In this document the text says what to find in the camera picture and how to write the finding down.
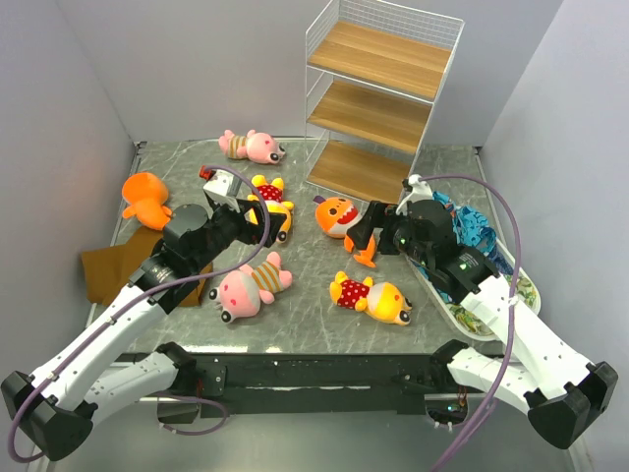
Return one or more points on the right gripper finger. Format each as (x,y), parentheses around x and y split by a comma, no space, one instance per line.
(376,216)
(363,236)

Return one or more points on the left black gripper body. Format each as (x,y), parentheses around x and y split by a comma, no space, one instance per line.
(228,224)

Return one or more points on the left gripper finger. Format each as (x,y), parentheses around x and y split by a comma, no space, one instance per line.
(259,207)
(277,233)

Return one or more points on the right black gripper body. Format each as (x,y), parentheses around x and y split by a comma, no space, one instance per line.
(393,235)

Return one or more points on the small pink striped plush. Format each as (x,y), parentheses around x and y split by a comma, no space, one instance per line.
(256,147)

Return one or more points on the large pink striped plush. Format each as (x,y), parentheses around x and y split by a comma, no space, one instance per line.
(242,291)

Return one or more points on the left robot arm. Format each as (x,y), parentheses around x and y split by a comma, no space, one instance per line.
(58,404)

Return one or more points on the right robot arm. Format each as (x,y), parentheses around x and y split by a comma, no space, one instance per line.
(560,390)

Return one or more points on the yellow plush red dress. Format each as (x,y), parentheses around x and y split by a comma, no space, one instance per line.
(272,194)

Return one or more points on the yellow plush polka dress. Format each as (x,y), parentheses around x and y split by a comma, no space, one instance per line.
(382,301)

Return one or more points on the blue shark print garment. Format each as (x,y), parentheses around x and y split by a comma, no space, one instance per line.
(472,229)

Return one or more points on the white oval tray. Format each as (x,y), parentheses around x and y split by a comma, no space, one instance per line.
(465,321)

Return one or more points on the brown folded cloth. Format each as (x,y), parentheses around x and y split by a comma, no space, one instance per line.
(107,270)

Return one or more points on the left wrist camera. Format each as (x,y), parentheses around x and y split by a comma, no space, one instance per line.
(221,187)

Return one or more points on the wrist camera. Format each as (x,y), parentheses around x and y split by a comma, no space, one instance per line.
(221,187)
(417,190)

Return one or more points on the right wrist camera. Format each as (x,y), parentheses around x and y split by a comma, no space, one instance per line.
(417,190)

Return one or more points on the white wire wooden shelf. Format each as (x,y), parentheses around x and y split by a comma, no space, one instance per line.
(375,71)

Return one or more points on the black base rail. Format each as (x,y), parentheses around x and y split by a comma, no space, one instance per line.
(222,386)

